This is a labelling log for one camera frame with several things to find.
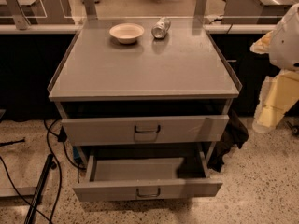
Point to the grey background desk left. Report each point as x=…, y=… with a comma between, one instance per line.
x=39, y=12

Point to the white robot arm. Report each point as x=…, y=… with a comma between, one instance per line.
x=282, y=43

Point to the middle grey bracket post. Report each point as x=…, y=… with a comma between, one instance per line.
x=90, y=9

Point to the black cloth beside cabinet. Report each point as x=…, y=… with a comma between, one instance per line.
x=235, y=134

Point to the grey background desk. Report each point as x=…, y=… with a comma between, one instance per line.
x=39, y=12
x=255, y=11

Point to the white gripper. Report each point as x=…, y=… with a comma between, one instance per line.
x=286, y=46

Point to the white ceramic bowl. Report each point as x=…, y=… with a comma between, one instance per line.
x=127, y=33

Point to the right grey bracket post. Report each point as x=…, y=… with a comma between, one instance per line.
x=200, y=8

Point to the silver crushed can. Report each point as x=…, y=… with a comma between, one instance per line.
x=161, y=27

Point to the grey metal drawer cabinet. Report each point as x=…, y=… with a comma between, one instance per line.
x=181, y=75

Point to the grey bracket post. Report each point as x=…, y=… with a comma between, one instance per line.
x=90, y=9
x=17, y=14
x=200, y=8

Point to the black metal bar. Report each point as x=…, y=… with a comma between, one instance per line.
x=39, y=189

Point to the grey drawer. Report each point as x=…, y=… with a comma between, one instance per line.
x=147, y=179
x=141, y=130

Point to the black stick on floor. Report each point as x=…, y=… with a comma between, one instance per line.
x=8, y=143

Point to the grey top drawer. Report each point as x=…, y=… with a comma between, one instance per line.
x=141, y=130

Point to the grey background desk right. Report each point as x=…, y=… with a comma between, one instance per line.
x=255, y=11

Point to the left grey bracket post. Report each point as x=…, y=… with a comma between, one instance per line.
x=17, y=14

